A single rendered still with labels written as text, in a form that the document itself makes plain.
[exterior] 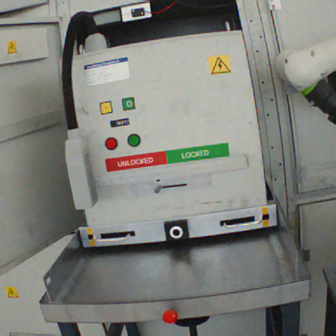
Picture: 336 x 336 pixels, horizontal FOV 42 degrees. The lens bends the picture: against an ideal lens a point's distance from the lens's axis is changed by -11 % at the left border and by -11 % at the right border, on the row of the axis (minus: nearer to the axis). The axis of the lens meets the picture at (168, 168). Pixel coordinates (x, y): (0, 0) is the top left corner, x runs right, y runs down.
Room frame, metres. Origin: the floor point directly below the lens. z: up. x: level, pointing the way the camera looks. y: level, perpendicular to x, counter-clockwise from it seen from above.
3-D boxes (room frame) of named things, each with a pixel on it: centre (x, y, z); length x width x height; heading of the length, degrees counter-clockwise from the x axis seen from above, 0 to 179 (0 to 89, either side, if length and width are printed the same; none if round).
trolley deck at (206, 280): (1.22, 0.00, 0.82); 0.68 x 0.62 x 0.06; 173
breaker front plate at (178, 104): (1.22, 0.00, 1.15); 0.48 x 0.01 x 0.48; 83
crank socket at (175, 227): (1.20, 0.00, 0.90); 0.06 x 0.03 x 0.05; 83
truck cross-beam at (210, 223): (1.23, 0.00, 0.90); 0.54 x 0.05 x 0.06; 83
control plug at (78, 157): (1.18, 0.22, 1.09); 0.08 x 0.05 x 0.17; 173
